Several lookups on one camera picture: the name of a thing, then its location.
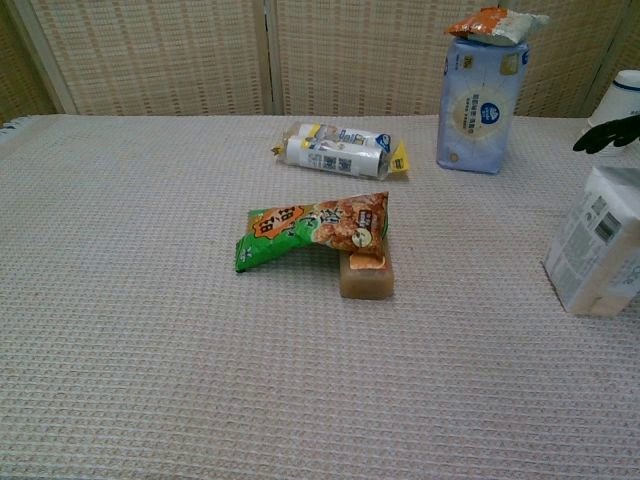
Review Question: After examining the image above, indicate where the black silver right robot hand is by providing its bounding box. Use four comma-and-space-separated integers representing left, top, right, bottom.
572, 114, 640, 155

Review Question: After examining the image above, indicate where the pink tissue pack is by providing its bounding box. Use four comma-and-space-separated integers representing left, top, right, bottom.
542, 166, 640, 320

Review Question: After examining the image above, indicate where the pale blue tissue pack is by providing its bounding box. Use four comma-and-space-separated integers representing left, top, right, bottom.
435, 37, 531, 176

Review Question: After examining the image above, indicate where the orange white snack bag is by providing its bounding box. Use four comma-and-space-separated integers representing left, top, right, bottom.
444, 6, 551, 48

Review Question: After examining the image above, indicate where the silver yellow snack bag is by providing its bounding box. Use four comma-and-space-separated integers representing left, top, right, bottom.
270, 122, 412, 182

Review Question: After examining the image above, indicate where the brown drink bottle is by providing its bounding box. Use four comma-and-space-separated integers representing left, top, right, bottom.
338, 239, 397, 301

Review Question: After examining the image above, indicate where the green orange snack bag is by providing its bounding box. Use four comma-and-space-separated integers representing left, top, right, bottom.
234, 191, 391, 274

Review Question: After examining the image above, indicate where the beige woven tablecloth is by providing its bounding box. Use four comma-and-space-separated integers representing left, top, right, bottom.
0, 113, 640, 480

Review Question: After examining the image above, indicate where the rattan folding screen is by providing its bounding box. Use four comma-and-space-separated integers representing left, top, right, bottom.
0, 0, 640, 127

